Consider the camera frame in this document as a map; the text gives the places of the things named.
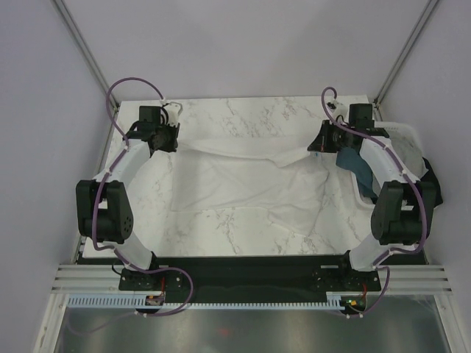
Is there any white t shirt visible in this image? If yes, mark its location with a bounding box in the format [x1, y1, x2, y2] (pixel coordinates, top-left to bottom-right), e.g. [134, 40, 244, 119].
[171, 136, 329, 235]

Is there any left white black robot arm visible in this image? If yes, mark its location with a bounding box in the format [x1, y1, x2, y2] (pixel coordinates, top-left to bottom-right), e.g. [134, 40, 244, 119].
[76, 101, 183, 289]

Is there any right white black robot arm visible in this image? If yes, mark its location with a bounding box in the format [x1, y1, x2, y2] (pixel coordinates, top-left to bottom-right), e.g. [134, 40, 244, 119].
[308, 100, 436, 290]

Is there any blue t shirt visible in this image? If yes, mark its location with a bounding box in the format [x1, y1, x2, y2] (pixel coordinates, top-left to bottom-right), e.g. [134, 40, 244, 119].
[336, 147, 378, 199]

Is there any white laundry basket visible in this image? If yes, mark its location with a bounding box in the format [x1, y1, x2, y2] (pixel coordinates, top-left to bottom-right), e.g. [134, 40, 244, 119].
[352, 122, 428, 210]

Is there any grey t shirt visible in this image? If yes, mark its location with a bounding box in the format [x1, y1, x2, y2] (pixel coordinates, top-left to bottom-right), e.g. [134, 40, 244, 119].
[385, 126, 426, 179]

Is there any black t shirt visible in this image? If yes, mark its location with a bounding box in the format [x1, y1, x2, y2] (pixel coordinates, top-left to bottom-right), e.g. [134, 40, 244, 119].
[420, 157, 444, 207]

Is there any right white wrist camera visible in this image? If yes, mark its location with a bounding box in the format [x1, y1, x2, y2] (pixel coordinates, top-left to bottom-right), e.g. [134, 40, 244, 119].
[327, 99, 348, 120]

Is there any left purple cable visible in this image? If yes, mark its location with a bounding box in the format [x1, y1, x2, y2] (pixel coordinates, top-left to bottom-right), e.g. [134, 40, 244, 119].
[91, 76, 195, 318]

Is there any purple cable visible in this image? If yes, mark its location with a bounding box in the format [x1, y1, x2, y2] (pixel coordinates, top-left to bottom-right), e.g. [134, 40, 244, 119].
[91, 76, 195, 318]
[321, 86, 431, 320]

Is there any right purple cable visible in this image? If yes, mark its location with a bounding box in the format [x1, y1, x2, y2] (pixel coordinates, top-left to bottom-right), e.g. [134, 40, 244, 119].
[321, 86, 431, 320]

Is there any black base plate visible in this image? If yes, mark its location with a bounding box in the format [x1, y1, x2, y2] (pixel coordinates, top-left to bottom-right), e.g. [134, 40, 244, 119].
[118, 255, 381, 304]

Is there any white slotted cable duct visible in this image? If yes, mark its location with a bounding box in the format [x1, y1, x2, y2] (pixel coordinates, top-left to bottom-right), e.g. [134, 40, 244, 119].
[66, 293, 366, 313]

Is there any right aluminium corner post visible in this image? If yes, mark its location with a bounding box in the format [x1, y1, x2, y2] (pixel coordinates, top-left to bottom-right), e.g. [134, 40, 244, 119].
[373, 0, 441, 105]

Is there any aluminium corner post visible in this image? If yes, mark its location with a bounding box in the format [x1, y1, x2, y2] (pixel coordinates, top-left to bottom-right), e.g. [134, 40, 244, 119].
[51, 0, 110, 95]
[373, 0, 441, 105]

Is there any left aluminium corner post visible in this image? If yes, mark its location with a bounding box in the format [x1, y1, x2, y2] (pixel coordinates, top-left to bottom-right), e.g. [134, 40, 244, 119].
[51, 0, 110, 95]

